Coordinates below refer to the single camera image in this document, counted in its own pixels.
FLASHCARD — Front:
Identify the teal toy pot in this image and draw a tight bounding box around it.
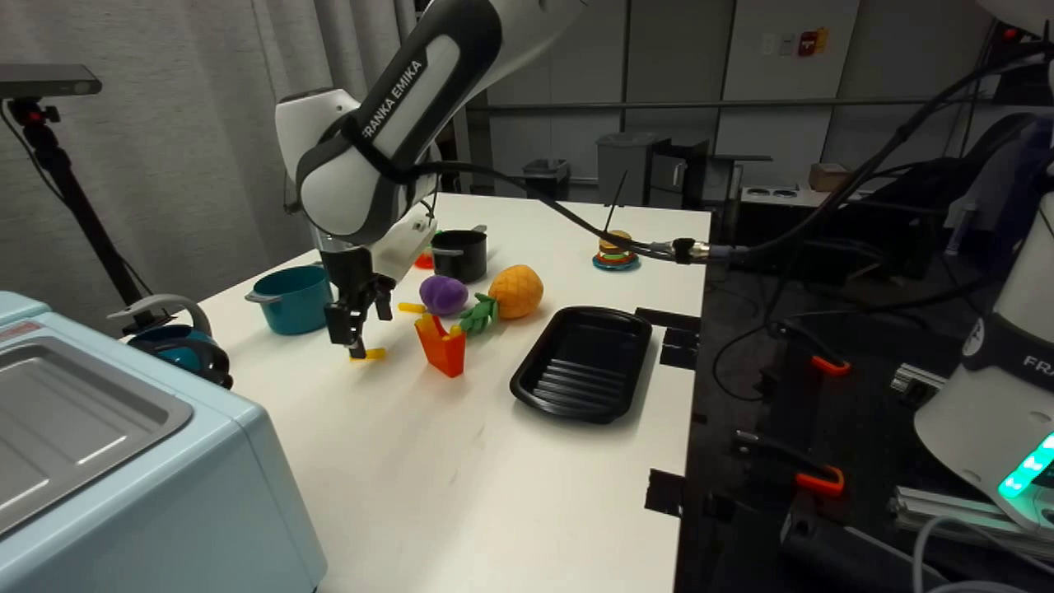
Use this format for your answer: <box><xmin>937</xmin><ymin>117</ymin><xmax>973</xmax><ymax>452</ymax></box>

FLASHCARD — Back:
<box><xmin>240</xmin><ymin>260</ymin><xmax>336</xmax><ymax>340</ymax></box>

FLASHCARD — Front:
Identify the grey bin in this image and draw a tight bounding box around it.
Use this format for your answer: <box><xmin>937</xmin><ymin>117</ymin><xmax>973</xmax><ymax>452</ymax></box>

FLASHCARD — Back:
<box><xmin>597</xmin><ymin>129</ymin><xmax>652</xmax><ymax>207</ymax></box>

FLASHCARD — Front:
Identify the teal object with grey handle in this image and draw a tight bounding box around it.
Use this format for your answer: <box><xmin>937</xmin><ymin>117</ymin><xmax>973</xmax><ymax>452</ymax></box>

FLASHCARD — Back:
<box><xmin>104</xmin><ymin>290</ymin><xmax>236</xmax><ymax>391</ymax></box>

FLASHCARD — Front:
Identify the teal round plate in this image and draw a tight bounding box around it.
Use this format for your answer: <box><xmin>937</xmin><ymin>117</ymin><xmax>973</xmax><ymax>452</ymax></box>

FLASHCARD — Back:
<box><xmin>589</xmin><ymin>252</ymin><xmax>646</xmax><ymax>277</ymax></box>

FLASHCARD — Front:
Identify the purple plush vegetable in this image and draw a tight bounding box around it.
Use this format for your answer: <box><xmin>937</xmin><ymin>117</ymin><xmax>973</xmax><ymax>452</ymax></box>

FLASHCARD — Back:
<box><xmin>414</xmin><ymin>271</ymin><xmax>471</xmax><ymax>324</ymax></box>

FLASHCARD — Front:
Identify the orange handled black clamp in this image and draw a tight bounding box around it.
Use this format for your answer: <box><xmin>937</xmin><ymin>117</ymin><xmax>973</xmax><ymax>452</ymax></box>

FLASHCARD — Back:
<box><xmin>772</xmin><ymin>317</ymin><xmax>858</xmax><ymax>383</ymax></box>
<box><xmin>731</xmin><ymin>424</ymin><xmax>850</xmax><ymax>501</ymax></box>

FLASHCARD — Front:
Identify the white second robot base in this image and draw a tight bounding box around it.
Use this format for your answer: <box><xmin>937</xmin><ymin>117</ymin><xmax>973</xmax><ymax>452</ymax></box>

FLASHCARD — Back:
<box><xmin>914</xmin><ymin>194</ymin><xmax>1054</xmax><ymax>544</ymax></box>

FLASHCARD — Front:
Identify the plush burger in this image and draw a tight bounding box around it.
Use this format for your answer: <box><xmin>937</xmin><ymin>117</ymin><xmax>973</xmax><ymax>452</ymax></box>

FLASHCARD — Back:
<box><xmin>597</xmin><ymin>228</ymin><xmax>639</xmax><ymax>267</ymax></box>

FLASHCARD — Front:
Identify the long black tape strip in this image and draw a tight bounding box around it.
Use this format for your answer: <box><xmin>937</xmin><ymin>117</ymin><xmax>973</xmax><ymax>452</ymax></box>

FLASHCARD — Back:
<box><xmin>633</xmin><ymin>306</ymin><xmax>694</xmax><ymax>332</ymax></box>

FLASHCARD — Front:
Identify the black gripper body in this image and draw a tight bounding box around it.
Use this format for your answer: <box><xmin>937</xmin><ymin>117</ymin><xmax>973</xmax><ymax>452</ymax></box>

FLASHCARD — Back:
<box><xmin>315</xmin><ymin>245</ymin><xmax>398</xmax><ymax>324</ymax></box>

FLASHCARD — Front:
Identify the orange plush pineapple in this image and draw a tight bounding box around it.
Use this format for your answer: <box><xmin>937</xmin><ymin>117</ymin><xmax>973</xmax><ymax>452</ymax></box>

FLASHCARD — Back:
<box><xmin>455</xmin><ymin>260</ymin><xmax>547</xmax><ymax>340</ymax></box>

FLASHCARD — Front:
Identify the grey curtain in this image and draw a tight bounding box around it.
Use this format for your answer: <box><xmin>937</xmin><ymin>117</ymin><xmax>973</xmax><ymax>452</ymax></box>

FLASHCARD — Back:
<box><xmin>0</xmin><ymin>0</ymin><xmax>442</xmax><ymax>332</ymax></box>

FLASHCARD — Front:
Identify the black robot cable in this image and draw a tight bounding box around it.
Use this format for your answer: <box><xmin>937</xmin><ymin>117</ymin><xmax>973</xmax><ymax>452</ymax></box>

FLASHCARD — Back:
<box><xmin>412</xmin><ymin>42</ymin><xmax>1054</xmax><ymax>267</ymax></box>

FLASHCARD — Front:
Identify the cardboard box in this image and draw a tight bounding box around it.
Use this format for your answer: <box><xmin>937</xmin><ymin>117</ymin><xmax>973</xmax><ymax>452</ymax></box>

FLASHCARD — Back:
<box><xmin>808</xmin><ymin>160</ymin><xmax>858</xmax><ymax>198</ymax></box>

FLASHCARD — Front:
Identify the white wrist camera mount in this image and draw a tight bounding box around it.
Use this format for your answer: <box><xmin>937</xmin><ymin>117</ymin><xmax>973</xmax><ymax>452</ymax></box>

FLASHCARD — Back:
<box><xmin>368</xmin><ymin>198</ymin><xmax>444</xmax><ymax>286</ymax></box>

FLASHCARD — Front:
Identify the black mug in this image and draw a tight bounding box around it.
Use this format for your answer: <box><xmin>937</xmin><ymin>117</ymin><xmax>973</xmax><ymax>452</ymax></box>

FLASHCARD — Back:
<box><xmin>429</xmin><ymin>223</ymin><xmax>493</xmax><ymax>286</ymax></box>

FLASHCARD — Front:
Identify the black camera tripod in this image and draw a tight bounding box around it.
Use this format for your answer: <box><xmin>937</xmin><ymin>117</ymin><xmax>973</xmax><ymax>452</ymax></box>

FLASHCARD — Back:
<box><xmin>0</xmin><ymin>61</ymin><xmax>158</xmax><ymax>324</ymax></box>

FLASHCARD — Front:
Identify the black plastic tray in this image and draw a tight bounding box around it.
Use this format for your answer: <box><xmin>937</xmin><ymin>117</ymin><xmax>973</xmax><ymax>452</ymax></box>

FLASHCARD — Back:
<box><xmin>508</xmin><ymin>302</ymin><xmax>655</xmax><ymax>428</ymax></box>

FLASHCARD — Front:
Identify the red plush fries pack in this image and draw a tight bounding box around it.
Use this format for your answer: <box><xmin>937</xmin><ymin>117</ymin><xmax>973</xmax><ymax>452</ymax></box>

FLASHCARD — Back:
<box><xmin>412</xmin><ymin>312</ymin><xmax>471</xmax><ymax>383</ymax></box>

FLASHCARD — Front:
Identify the light blue toaster oven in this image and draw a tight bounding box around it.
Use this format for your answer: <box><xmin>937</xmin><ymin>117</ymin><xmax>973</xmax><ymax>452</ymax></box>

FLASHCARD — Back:
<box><xmin>0</xmin><ymin>286</ymin><xmax>330</xmax><ymax>593</ymax></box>

